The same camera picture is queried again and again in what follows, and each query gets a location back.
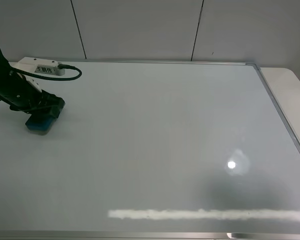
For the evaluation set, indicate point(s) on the white whiteboard with aluminium frame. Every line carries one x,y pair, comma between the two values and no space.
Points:
153,151

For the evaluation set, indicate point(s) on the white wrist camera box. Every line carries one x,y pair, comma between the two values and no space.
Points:
39,66

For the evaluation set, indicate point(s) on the teal whiteboard eraser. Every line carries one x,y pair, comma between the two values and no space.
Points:
40,124

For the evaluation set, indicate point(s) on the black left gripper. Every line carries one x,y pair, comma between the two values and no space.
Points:
21,96

